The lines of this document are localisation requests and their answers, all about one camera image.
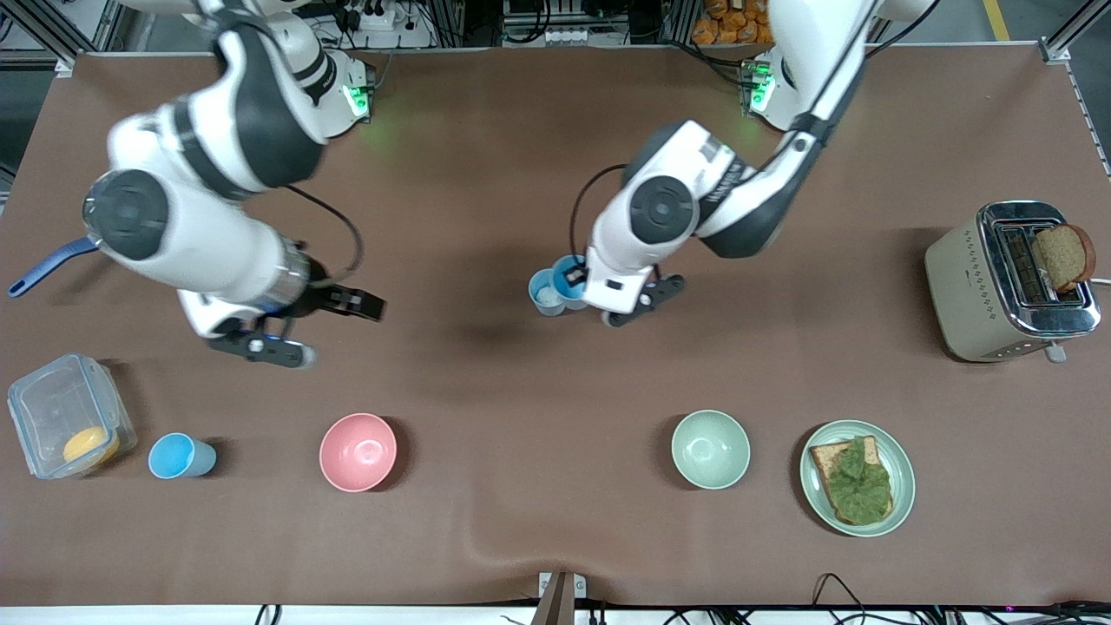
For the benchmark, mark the white power strip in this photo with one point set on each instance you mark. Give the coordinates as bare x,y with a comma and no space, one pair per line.
373,19

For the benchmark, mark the pale green plate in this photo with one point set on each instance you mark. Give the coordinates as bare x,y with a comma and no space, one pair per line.
903,473

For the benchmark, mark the blue plastic cup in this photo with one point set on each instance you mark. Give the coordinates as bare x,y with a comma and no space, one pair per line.
172,457
568,295

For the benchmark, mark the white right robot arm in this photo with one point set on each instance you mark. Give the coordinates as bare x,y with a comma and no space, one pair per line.
200,234

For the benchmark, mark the green lettuce leaf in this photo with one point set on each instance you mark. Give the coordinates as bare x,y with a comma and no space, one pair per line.
859,486

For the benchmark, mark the pink bowl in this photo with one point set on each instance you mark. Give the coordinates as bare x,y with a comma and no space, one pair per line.
358,451

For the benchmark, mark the beige chrome toaster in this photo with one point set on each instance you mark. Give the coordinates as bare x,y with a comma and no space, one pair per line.
963,295

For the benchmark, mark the brown bread slice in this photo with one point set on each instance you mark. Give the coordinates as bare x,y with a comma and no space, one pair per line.
823,456

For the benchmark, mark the pale green bowl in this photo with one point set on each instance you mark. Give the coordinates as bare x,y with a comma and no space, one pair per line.
710,449

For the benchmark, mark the yellow round food piece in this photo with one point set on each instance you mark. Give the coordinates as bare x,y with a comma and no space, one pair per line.
89,446

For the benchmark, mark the dark bread slice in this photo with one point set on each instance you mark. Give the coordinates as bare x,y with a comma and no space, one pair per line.
1063,256

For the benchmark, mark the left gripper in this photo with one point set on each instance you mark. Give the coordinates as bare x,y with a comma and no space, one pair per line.
574,276

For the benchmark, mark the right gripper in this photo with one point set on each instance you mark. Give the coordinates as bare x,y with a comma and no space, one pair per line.
325,298

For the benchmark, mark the clear plastic container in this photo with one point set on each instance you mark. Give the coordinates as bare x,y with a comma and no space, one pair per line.
61,404

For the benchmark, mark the bag of orange buns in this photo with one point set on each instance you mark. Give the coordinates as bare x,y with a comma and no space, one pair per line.
729,26

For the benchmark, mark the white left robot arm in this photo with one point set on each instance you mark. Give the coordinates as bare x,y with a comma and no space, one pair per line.
694,156

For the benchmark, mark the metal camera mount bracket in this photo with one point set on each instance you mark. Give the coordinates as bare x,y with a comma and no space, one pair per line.
560,595

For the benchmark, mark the blue cup pale inside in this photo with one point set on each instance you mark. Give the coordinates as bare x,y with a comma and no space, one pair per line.
547,297

